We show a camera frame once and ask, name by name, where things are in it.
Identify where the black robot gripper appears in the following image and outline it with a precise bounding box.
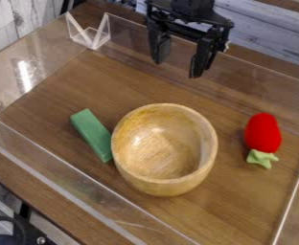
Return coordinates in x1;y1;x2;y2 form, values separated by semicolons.
144;0;234;78

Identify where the brown wooden bowl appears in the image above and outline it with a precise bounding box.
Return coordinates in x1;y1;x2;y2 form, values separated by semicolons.
111;103;219;197

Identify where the green rectangular block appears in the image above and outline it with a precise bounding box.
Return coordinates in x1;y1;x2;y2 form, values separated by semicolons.
71;108;112;163

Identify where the red plush strawberry toy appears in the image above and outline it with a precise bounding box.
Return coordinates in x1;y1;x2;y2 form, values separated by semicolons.
244;113;283;169

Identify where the clear acrylic corner bracket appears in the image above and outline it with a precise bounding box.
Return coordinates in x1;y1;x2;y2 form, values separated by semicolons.
65;13;111;50

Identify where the clear acrylic tray wall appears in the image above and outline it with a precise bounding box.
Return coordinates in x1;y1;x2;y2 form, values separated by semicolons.
0;14;299;245

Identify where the black metal table bracket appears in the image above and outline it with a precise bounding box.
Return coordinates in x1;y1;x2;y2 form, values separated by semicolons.
14;203;57;245

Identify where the black cable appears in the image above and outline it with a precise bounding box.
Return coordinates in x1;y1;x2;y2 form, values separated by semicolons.
0;215;28;245

